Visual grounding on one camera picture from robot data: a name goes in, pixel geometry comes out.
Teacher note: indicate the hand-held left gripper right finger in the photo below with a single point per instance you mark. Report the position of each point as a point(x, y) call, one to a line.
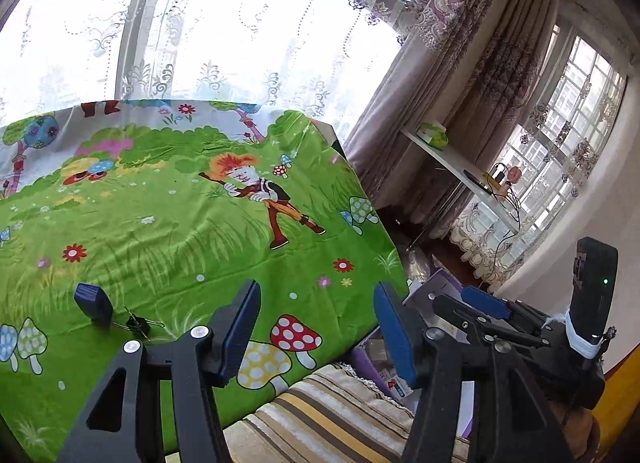
point(395, 338)

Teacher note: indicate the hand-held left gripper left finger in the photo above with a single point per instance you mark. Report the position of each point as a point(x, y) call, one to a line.
point(240, 333)

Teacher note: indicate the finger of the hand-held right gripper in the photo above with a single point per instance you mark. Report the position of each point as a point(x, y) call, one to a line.
point(487, 300)
point(475, 324)

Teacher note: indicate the purple cardboard box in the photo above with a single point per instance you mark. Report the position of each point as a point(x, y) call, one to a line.
point(361, 360)

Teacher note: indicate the blue white medicine box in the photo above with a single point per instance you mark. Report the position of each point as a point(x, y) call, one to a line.
point(397, 388)

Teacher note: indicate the person's right hand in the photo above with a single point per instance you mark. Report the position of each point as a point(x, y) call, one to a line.
point(575, 425)

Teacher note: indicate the yellow curved object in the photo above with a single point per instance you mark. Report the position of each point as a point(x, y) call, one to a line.
point(622, 403)

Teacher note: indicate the white plastic bag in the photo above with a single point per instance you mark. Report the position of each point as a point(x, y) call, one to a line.
point(420, 265)

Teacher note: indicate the black binder clip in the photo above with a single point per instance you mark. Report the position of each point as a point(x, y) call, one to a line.
point(140, 325)

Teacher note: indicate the striped plush cushion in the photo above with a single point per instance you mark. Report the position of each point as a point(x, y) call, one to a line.
point(325, 418)

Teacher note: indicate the yellow charger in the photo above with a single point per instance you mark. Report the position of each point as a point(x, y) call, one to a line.
point(495, 178)

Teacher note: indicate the black remote control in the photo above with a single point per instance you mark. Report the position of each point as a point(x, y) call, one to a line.
point(475, 178)

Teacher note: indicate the green cartoon printed cloth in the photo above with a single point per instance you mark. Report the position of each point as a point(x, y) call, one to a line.
point(175, 223)

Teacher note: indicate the pink round gadget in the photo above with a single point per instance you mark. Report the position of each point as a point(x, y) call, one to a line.
point(514, 174)

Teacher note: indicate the white window shelf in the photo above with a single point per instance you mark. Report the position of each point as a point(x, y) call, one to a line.
point(450, 158)

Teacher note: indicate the dark blue binder clip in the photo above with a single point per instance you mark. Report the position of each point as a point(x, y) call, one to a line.
point(95, 305)

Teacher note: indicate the floral lace window curtain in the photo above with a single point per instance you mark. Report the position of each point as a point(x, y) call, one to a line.
point(550, 153)

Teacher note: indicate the green tissue box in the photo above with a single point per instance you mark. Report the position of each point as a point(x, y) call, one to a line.
point(432, 135)

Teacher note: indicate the floral pink curtain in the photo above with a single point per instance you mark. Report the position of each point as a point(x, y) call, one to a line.
point(450, 68)

